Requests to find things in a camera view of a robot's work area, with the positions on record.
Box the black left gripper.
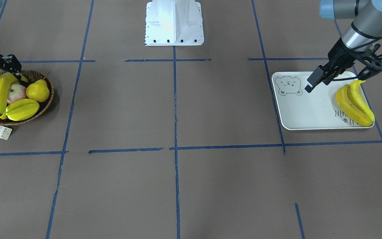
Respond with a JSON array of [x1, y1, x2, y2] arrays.
[[305, 38, 365, 93]]

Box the yellow banana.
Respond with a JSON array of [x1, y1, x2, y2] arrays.
[[348, 80, 375, 123], [0, 72, 29, 119], [335, 84, 373, 127]]

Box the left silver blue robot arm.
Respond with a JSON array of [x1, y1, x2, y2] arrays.
[[305, 0, 382, 93]]

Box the woven brown fruit basket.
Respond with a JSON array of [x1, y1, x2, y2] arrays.
[[0, 70, 55, 126]]

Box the white bear print tray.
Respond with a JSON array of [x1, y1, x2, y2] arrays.
[[272, 71, 363, 130]]

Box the yellow pear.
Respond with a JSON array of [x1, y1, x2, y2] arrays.
[[26, 79, 50, 103]]

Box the yellow starfruit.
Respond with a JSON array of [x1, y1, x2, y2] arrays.
[[5, 98, 40, 121]]

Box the small paper label tag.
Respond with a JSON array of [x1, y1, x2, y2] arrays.
[[0, 125, 13, 140]]

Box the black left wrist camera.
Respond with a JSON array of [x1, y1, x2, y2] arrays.
[[353, 43, 382, 81]]

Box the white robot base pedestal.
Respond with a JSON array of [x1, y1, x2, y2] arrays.
[[145, 0, 205, 46]]

